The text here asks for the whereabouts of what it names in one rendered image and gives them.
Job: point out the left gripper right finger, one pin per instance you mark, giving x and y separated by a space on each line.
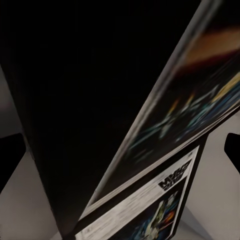
232 149

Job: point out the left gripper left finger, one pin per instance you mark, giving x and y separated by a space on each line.
12 150

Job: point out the poster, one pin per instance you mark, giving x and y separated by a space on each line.
110 91

